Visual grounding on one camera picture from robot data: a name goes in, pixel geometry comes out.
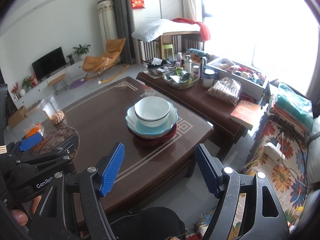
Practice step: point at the brown side table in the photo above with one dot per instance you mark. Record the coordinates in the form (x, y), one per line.
(226, 131)

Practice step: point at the potted green plant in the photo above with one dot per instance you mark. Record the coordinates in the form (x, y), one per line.
(81, 51)

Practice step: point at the cardboard box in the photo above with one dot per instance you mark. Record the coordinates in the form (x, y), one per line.
(17, 117)

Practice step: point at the floral sofa cover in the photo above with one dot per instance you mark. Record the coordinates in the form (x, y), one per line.
(290, 161)

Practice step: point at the white storage bin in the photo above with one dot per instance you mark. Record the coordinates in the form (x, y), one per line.
(253, 81)

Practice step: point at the white ribbed round bowl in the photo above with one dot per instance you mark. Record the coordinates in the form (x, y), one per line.
(152, 111)

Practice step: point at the wooden crib bed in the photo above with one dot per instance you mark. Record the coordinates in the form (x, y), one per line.
(181, 41)

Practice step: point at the person's left hand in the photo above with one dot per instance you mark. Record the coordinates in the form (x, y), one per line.
(21, 217)

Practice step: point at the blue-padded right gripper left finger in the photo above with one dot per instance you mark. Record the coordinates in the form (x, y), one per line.
(55, 216)

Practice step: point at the small wooden bench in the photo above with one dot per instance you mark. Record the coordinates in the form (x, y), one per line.
(59, 79)

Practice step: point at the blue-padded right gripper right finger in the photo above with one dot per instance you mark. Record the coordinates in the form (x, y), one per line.
(263, 217)

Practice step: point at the glass bowl of snacks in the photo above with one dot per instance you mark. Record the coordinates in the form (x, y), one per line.
(180, 79)

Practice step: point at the blue-rimmed scalloped white bowl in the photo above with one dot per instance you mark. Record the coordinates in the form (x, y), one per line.
(153, 129)

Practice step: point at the large red flower plate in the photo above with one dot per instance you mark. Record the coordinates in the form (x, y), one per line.
(149, 141)

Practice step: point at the red flower vase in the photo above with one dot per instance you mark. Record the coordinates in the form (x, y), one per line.
(15, 90)

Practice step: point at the clear plastic snack jar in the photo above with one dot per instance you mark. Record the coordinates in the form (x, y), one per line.
(52, 110)

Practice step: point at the green plastic stool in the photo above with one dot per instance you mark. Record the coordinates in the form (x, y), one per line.
(168, 51)

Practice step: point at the white pillow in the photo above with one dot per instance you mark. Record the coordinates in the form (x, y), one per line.
(153, 30)

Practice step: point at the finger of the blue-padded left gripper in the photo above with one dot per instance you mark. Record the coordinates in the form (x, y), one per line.
(30, 142)
(68, 146)

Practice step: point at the purple floor mat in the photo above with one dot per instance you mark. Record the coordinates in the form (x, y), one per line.
(77, 83)

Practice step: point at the white tv cabinet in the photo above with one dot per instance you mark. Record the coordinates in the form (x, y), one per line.
(42, 90)

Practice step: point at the orange tissue pack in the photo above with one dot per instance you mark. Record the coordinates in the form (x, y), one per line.
(34, 128)

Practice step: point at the red wall calendar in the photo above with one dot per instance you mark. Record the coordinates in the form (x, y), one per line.
(137, 4)

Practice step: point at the white lidded jar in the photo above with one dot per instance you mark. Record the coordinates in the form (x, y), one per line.
(207, 77)

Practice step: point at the orange book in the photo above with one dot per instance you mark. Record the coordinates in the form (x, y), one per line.
(246, 114)

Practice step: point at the folded teal towels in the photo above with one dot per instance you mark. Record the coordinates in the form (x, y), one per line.
(293, 107)

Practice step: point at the tray of dark items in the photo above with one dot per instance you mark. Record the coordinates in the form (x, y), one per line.
(159, 67)

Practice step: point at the black flat television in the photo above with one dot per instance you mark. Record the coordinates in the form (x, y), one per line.
(49, 63)

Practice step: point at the bag of biscuits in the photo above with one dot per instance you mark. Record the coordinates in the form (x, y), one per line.
(226, 89)

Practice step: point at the orange rocking lounge chair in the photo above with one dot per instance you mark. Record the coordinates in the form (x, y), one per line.
(97, 66)

